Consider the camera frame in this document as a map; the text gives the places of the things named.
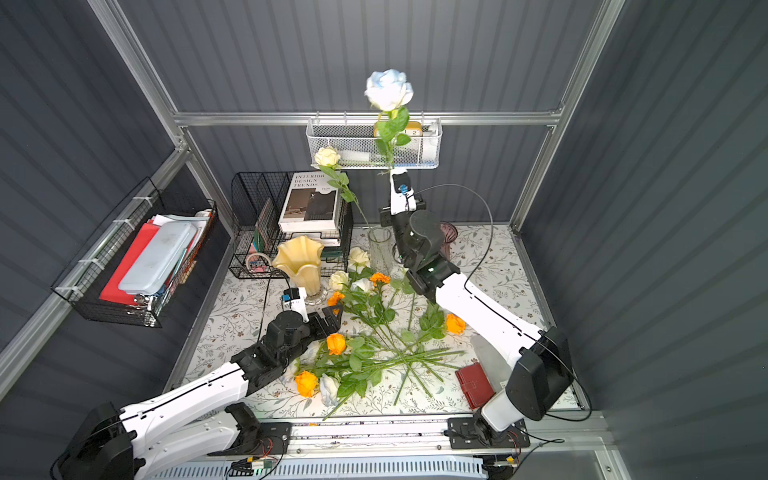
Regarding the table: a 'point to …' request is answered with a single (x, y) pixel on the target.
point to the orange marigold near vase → (332, 301)
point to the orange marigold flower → (379, 276)
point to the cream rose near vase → (337, 279)
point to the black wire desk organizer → (257, 199)
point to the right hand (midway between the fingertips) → (406, 177)
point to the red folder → (111, 291)
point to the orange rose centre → (336, 344)
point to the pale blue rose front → (328, 389)
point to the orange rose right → (455, 324)
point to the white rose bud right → (358, 259)
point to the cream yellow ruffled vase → (300, 256)
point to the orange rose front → (306, 383)
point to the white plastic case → (159, 259)
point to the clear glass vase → (380, 250)
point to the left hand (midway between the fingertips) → (332, 311)
